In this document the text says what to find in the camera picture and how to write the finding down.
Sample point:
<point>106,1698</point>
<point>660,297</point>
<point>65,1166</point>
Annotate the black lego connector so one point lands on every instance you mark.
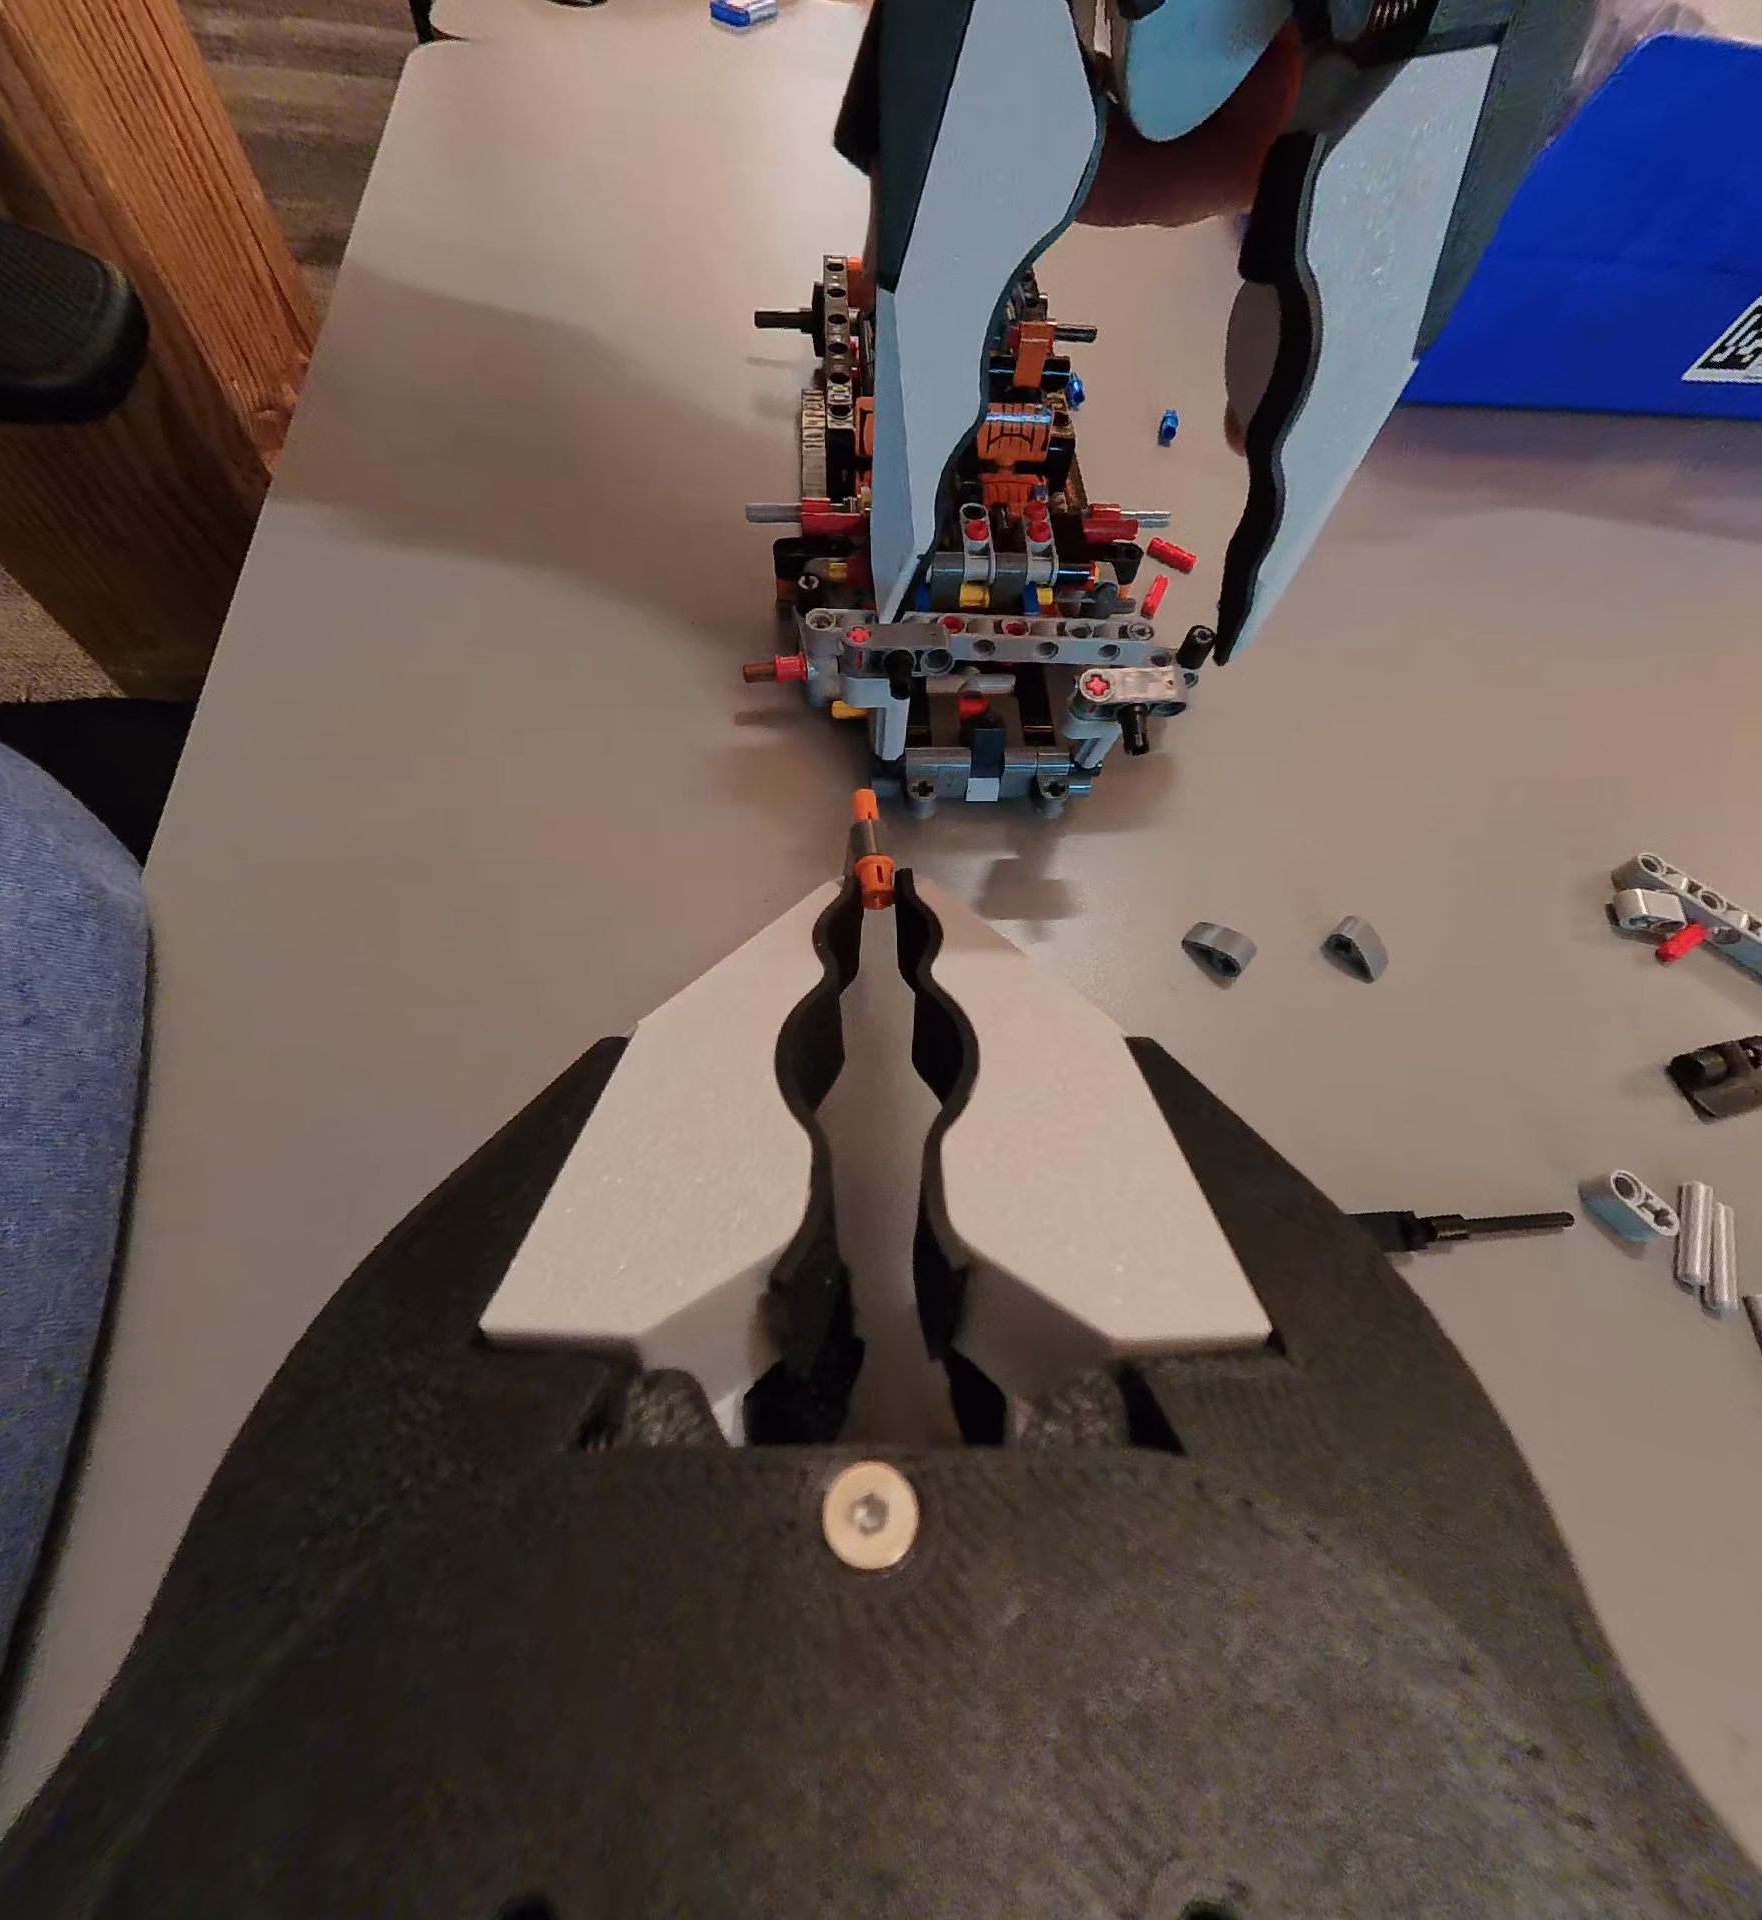
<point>1728,1072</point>

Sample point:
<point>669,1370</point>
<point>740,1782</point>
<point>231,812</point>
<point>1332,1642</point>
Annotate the blue plastic bin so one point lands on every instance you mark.
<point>1648,224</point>

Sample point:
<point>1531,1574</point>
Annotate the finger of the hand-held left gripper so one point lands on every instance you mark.
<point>1375,256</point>
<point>970,179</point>

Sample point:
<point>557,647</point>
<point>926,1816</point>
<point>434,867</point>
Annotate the black lego shaft piece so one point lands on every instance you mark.
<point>1481,1226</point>

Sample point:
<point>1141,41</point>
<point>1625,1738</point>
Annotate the grey quarter-round lego piece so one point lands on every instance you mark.
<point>1219,948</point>
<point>1352,946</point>

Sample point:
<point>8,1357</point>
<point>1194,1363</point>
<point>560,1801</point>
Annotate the orange lego pin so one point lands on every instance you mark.
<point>875,880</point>

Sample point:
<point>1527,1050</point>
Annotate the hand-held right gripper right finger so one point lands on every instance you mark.
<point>1091,1199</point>

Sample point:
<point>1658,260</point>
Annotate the person's left hand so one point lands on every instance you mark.
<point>1198,179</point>

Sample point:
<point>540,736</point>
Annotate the long grey lego beam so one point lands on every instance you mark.
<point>1752,936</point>

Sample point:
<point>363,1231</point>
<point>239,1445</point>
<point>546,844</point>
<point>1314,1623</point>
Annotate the person's blue sweater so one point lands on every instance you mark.
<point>11,1124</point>

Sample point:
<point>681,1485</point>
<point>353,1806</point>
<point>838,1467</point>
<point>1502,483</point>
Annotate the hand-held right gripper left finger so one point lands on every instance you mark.
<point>657,1199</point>

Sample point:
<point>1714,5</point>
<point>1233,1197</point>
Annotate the partly built lego car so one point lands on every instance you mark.
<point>1000,645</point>

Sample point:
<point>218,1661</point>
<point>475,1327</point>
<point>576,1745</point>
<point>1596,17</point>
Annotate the small blue white packet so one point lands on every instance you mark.
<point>743,10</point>

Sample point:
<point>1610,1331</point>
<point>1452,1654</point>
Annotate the light grey two-hole connector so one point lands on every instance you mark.
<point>1628,1203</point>

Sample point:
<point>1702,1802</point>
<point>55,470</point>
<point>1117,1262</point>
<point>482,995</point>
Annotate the black office chair armrest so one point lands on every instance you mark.
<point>11,299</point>

